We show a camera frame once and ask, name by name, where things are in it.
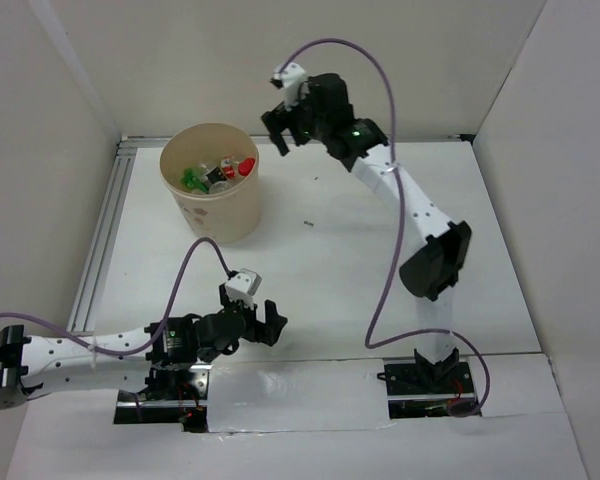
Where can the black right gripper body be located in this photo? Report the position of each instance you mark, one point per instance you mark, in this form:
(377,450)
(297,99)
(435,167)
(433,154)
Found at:
(305,125)

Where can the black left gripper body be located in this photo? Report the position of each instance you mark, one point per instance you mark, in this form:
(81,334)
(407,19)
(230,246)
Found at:
(251,315)

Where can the large clear bottle red label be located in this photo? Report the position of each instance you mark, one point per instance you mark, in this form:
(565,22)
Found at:
(245,167)

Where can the clear bottle black label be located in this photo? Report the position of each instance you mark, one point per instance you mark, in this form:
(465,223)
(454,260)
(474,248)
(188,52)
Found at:
(216,181)

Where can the green plastic bottle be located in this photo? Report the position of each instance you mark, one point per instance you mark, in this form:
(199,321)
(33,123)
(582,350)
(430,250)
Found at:
(191,181)

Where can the small clear bottle red label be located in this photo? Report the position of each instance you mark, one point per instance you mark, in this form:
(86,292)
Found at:
(229,167)

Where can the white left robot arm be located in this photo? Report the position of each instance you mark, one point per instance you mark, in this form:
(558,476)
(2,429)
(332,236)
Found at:
(33,366)

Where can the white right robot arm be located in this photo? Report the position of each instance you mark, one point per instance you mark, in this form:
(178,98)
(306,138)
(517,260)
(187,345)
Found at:
(433,247)

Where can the beige plastic bin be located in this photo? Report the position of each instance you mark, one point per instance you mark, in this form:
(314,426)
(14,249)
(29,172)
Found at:
(225,217)

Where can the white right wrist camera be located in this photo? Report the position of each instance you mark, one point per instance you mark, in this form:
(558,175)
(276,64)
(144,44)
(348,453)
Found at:
(289,80)

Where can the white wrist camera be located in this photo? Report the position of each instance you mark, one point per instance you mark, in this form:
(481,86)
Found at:
(289,80)
(242,287)

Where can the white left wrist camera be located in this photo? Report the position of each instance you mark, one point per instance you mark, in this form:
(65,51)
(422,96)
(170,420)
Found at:
(242,287)

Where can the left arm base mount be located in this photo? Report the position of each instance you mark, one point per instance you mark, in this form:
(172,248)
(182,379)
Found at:
(170,397)

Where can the aluminium frame rail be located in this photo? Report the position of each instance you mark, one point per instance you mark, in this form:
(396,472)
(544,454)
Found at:
(322,246)

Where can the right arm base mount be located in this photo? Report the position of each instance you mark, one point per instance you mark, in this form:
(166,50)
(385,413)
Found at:
(409,398)

